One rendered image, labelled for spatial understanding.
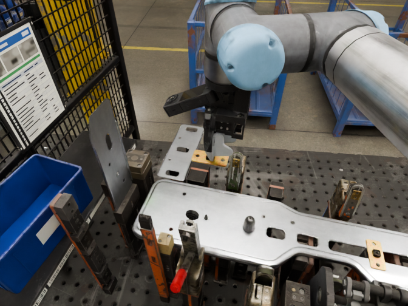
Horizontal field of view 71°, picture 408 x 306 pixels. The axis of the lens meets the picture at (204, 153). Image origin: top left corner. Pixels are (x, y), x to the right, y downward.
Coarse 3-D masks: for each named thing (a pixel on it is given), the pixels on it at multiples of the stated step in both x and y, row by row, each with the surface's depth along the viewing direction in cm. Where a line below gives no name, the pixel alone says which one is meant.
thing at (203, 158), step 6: (198, 150) 69; (192, 156) 68; (204, 156) 68; (216, 156) 68; (222, 156) 68; (228, 156) 68; (198, 162) 67; (204, 162) 66; (210, 162) 66; (216, 162) 66; (222, 162) 66
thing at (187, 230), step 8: (192, 216) 61; (184, 224) 60; (192, 224) 60; (184, 232) 59; (192, 232) 58; (184, 240) 58; (192, 240) 62; (184, 248) 68; (192, 248) 66; (200, 248) 71
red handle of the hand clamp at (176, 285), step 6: (186, 258) 67; (192, 258) 68; (186, 264) 64; (180, 270) 61; (186, 270) 62; (180, 276) 59; (174, 282) 57; (180, 282) 58; (174, 288) 57; (180, 288) 57
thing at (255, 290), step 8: (272, 280) 66; (248, 288) 71; (256, 288) 64; (264, 288) 64; (272, 288) 64; (248, 296) 66; (256, 296) 63; (264, 296) 63; (272, 296) 63; (248, 304) 63; (256, 304) 62; (264, 304) 62; (272, 304) 62
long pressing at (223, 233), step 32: (160, 192) 92; (192, 192) 92; (224, 192) 92; (160, 224) 84; (224, 224) 84; (256, 224) 84; (288, 224) 84; (320, 224) 84; (352, 224) 84; (224, 256) 77; (256, 256) 77; (288, 256) 76; (320, 256) 77; (352, 256) 77
